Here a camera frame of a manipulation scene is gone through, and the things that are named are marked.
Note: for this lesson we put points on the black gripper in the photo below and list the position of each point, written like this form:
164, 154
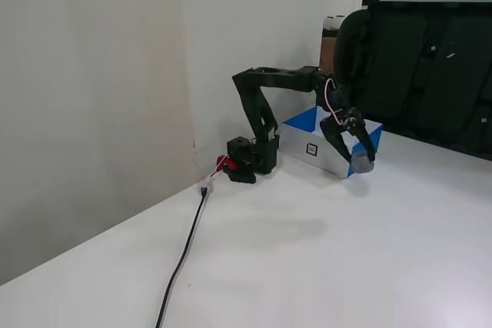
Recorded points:
337, 125

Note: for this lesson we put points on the gray hollow block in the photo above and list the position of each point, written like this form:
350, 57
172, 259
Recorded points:
363, 164

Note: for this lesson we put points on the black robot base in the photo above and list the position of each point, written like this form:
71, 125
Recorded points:
265, 155

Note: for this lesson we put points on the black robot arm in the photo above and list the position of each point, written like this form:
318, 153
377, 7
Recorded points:
269, 78

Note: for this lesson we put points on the blue and white cardboard box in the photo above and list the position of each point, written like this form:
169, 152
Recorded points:
303, 140

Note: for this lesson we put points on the brown cardboard box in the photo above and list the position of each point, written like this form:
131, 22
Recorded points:
326, 51

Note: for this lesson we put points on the black office chair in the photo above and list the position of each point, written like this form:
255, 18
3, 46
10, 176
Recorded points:
423, 74

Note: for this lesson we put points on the red table clamp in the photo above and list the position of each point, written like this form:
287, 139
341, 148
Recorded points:
223, 161

